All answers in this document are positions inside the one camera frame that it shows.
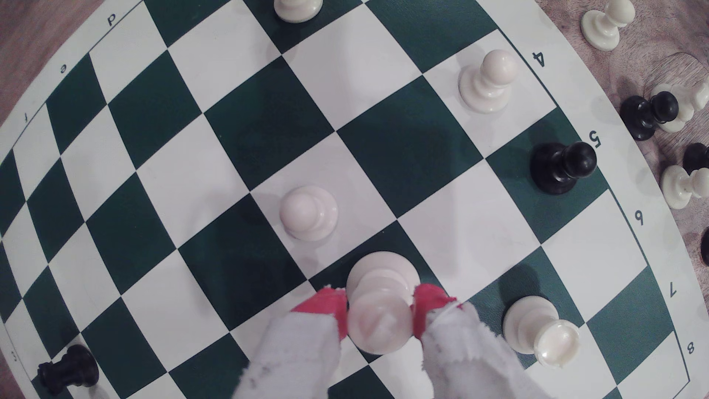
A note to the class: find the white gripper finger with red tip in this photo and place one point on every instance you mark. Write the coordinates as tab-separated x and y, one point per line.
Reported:
299	354
465	360

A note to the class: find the white chess rook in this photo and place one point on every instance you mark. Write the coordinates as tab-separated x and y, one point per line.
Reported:
540	332

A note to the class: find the green white chess board mat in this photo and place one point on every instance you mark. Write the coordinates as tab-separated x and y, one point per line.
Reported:
266	116

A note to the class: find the black chess pawn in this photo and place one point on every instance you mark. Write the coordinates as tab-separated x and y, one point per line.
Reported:
645	116
559	167
69	369
705	248

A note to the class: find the black chess piece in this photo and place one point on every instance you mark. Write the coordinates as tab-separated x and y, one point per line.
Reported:
698	158

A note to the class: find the white chess pawn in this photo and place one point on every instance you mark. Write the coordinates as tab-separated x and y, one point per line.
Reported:
681	187
308	213
297	8
487	83
605	25

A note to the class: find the tall white chess piece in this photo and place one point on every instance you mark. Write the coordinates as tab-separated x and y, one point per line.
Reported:
382	310

